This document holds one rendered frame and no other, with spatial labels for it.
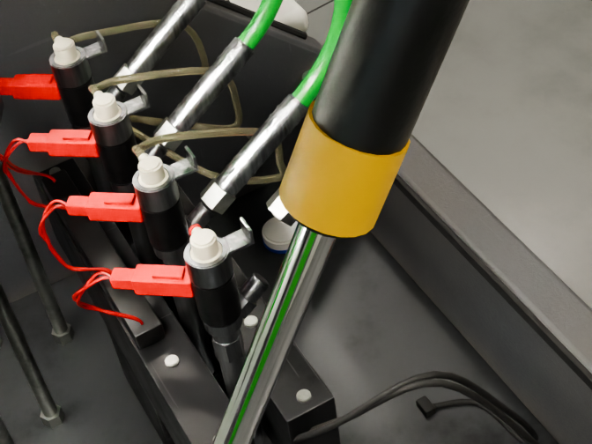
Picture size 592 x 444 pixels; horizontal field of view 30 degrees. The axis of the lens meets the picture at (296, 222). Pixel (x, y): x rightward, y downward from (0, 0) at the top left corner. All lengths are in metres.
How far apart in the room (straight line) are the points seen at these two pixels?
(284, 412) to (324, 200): 0.57
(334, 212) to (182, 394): 0.59
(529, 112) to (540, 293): 1.63
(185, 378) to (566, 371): 0.28
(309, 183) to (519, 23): 2.53
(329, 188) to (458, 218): 0.71
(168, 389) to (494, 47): 1.96
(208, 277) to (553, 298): 0.29
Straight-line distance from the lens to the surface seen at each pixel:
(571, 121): 2.45
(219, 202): 0.76
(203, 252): 0.67
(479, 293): 0.91
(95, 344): 1.02
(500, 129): 2.42
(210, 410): 0.77
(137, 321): 0.80
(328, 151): 0.19
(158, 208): 0.73
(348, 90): 0.19
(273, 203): 0.68
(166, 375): 0.79
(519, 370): 0.91
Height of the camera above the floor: 1.60
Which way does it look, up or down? 45 degrees down
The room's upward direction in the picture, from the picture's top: 9 degrees counter-clockwise
